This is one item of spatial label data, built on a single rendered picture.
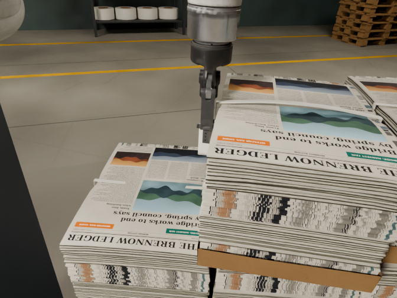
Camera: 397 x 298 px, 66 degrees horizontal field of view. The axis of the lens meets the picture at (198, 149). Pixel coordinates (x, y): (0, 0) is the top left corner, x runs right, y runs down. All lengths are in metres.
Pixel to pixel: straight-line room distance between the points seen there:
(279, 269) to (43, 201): 1.74
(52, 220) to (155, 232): 1.37
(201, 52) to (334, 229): 0.35
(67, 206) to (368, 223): 1.75
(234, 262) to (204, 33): 0.38
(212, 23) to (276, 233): 0.34
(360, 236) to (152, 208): 0.39
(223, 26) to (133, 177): 0.41
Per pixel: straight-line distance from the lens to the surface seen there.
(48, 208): 2.04
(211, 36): 0.53
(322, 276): 0.56
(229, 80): 0.68
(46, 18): 7.12
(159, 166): 0.79
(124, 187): 0.73
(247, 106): 0.57
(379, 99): 0.72
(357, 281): 0.58
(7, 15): 0.94
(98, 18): 6.46
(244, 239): 0.51
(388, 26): 7.27
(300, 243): 0.51
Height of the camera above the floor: 1.28
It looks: 32 degrees down
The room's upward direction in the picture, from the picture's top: 3 degrees clockwise
